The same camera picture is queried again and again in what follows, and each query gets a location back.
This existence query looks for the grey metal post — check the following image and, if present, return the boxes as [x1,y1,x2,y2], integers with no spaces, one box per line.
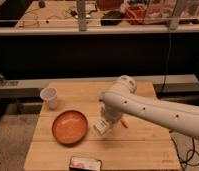
[76,0,87,31]

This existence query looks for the black bag on bench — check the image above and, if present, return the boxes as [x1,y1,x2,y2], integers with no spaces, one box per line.
[100,10,124,26]

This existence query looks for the orange basket on bench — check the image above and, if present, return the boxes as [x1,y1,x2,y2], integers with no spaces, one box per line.
[125,6,145,25]

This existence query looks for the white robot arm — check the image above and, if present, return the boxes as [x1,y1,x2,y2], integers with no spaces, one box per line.
[99,75,199,140]

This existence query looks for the orange toy carrot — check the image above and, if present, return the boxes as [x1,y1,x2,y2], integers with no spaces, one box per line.
[120,116,129,128]

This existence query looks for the white plastic cup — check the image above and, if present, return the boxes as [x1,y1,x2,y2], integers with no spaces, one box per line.
[40,87,58,110]

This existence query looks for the black floor cable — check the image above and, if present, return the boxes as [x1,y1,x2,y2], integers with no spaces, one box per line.
[171,131,199,171]

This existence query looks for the black and white box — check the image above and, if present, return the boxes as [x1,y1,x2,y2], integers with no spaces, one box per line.
[69,156,102,171]

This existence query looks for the orange ceramic bowl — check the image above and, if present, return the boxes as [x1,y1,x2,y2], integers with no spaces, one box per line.
[52,110,88,145]

